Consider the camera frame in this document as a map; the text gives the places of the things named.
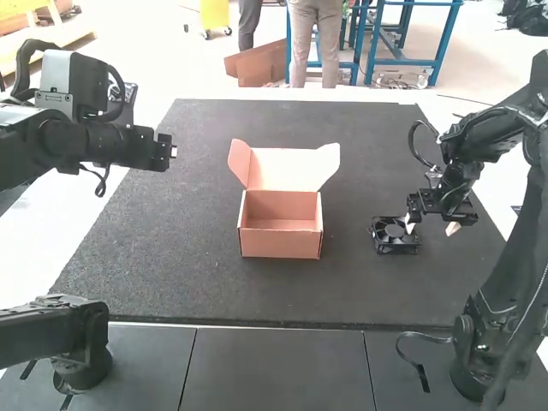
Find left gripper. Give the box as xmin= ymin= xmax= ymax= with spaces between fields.
xmin=140 ymin=125 xmax=180 ymax=174

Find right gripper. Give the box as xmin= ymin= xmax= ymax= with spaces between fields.
xmin=403 ymin=179 xmax=480 ymax=238

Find black square fan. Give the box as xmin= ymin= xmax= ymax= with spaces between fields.
xmin=369 ymin=215 xmax=424 ymax=257

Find cardboard box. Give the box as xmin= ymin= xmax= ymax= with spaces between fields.
xmin=226 ymin=138 xmax=342 ymax=260

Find black mat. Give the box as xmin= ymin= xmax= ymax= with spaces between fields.
xmin=48 ymin=98 xmax=522 ymax=331

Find flat cardboard sheets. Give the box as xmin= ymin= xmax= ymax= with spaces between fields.
xmin=223 ymin=37 xmax=289 ymax=88

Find wooden pallet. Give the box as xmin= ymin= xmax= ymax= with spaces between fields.
xmin=0 ymin=0 xmax=98 ymax=79

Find yellow cart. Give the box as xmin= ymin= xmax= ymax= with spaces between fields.
xmin=200 ymin=0 xmax=234 ymax=41

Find person's legs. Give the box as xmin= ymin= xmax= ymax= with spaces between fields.
xmin=236 ymin=0 xmax=263 ymax=53
xmin=288 ymin=0 xmax=343 ymax=89

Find blue metal rack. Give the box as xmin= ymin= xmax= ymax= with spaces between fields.
xmin=305 ymin=0 xmax=467 ymax=89

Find dark base panel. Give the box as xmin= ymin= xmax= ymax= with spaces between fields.
xmin=362 ymin=331 xmax=548 ymax=411
xmin=0 ymin=322 xmax=199 ymax=411
xmin=178 ymin=326 xmax=378 ymax=411

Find black bag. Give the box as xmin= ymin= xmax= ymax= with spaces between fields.
xmin=495 ymin=0 xmax=548 ymax=38

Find black cable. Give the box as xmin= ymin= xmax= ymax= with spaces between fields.
xmin=408 ymin=119 xmax=443 ymax=171
xmin=78 ymin=161 xmax=114 ymax=199
xmin=395 ymin=331 xmax=456 ymax=393
xmin=101 ymin=63 xmax=128 ymax=126

